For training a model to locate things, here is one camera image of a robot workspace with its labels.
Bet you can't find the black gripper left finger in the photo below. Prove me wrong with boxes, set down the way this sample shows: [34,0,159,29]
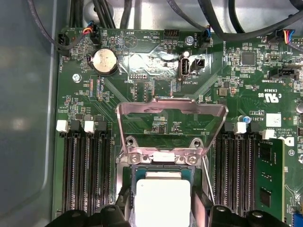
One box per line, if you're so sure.
[51,189,137,227]

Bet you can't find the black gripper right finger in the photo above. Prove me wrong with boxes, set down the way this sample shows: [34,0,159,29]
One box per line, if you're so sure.
[191,190,285,227]

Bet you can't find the silver CPU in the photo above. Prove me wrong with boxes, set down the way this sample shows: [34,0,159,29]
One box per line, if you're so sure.
[132,166,197,227]

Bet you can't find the metal socket cover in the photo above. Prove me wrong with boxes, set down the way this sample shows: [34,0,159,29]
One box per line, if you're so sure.
[115,97,230,158]

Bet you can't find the CPU socket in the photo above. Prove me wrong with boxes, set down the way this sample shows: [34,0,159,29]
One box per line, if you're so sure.
[115,134,214,227]

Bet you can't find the black RAM slot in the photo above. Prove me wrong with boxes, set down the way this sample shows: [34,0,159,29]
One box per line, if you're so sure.
[239,122,261,211]
[228,122,248,210]
[215,122,235,209]
[72,120,84,211]
[84,120,97,211]
[97,120,112,208]
[56,119,73,211]

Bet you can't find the green RAM stick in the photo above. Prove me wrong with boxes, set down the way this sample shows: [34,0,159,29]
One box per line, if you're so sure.
[256,138,286,224]

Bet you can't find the black PC case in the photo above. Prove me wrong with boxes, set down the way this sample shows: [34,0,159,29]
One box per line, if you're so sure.
[0,0,303,227]

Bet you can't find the green motherboard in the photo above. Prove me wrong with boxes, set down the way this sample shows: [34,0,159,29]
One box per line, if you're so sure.
[55,26,303,227]

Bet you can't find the silver internal USB port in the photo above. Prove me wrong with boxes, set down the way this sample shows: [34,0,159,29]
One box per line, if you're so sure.
[178,56,192,83]

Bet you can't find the silver coin battery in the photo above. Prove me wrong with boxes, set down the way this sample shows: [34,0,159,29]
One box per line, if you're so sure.
[91,48,119,76]

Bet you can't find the grey case cable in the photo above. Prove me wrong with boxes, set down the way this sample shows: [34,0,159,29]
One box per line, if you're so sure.
[26,0,62,49]

